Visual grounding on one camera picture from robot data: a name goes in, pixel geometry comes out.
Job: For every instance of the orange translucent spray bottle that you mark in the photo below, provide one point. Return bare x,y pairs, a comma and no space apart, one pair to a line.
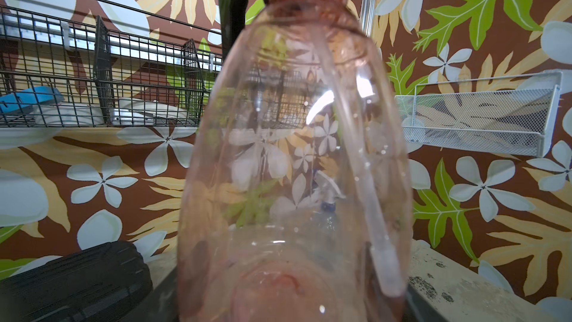
302,89

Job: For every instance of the clear blue spray bottle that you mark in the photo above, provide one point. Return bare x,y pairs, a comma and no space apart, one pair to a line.
325,221

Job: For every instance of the blue round item in basket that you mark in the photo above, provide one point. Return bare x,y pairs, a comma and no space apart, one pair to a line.
24,102

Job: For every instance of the black plastic case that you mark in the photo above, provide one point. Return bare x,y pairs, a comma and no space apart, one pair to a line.
102,283

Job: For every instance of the black wire wall basket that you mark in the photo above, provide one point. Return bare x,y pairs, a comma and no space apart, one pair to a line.
97,51

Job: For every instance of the white wire basket right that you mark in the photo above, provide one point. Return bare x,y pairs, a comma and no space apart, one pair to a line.
513,114

